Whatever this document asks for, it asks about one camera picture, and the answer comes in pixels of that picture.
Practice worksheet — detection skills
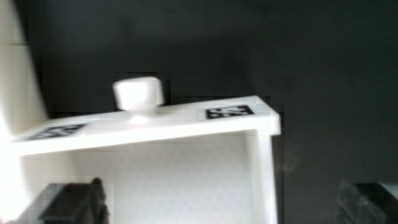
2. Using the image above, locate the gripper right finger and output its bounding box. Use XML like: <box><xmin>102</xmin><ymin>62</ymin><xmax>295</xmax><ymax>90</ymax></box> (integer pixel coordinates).
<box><xmin>336</xmin><ymin>181</ymin><xmax>398</xmax><ymax>224</ymax></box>

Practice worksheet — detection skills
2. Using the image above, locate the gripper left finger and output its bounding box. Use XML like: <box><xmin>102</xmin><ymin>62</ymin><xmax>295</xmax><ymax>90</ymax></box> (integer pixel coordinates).
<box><xmin>39</xmin><ymin>178</ymin><xmax>109</xmax><ymax>224</ymax></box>

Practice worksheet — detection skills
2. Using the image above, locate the white drawer box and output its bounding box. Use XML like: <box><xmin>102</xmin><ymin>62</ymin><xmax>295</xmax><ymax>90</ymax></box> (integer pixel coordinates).
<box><xmin>0</xmin><ymin>77</ymin><xmax>281</xmax><ymax>224</ymax></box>

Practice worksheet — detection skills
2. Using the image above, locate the white U-shaped table fence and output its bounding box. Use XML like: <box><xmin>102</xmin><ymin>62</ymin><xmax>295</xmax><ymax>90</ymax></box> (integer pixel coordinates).
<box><xmin>0</xmin><ymin>0</ymin><xmax>46</xmax><ymax>142</ymax></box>

